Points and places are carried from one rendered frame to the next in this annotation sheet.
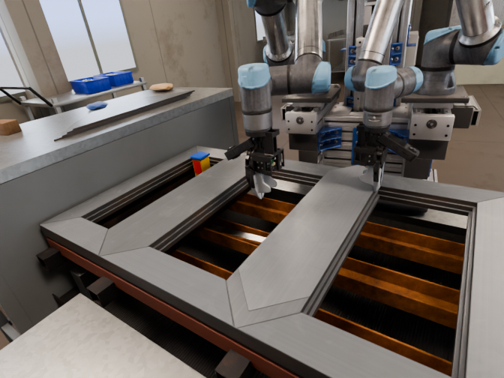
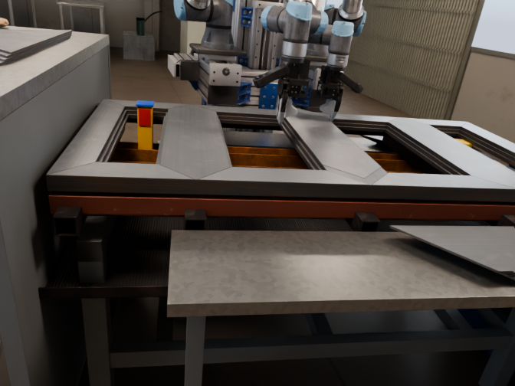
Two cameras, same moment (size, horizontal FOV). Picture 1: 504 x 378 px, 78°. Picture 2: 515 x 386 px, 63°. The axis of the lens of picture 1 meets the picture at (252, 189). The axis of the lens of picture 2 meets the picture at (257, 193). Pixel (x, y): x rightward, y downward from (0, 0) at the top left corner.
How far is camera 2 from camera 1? 1.00 m
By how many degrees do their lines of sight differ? 43
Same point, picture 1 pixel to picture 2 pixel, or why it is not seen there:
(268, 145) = (304, 71)
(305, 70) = (314, 14)
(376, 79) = (346, 30)
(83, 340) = (240, 248)
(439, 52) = not seen: hidden behind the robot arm
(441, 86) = (325, 50)
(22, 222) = (25, 172)
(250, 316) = (369, 179)
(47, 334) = (196, 257)
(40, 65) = not seen: outside the picture
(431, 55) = not seen: hidden behind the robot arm
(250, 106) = (300, 35)
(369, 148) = (334, 84)
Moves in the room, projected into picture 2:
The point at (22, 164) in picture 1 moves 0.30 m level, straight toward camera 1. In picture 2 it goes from (26, 86) to (162, 104)
